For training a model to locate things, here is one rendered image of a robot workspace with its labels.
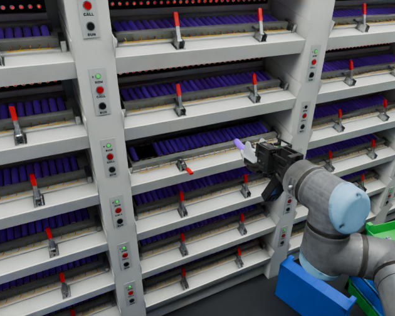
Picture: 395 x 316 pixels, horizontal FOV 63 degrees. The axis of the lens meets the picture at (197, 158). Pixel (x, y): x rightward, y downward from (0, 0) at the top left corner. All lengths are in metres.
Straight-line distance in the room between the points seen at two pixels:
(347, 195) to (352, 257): 0.14
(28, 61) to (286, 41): 0.72
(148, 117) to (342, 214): 0.58
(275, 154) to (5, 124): 0.68
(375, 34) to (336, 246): 0.87
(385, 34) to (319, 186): 0.85
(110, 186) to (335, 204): 0.62
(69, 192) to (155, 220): 0.32
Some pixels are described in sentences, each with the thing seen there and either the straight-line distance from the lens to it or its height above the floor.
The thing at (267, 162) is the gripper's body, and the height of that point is 0.89.
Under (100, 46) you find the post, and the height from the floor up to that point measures 1.13.
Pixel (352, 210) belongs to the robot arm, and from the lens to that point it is 0.68.
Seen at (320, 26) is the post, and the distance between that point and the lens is 1.17.
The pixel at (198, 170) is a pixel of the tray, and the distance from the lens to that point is 1.07.
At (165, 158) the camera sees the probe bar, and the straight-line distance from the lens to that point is 1.06.
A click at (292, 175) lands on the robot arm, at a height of 0.90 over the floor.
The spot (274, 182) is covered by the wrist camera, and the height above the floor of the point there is 0.84.
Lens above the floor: 1.28
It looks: 29 degrees down
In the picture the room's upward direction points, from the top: straight up
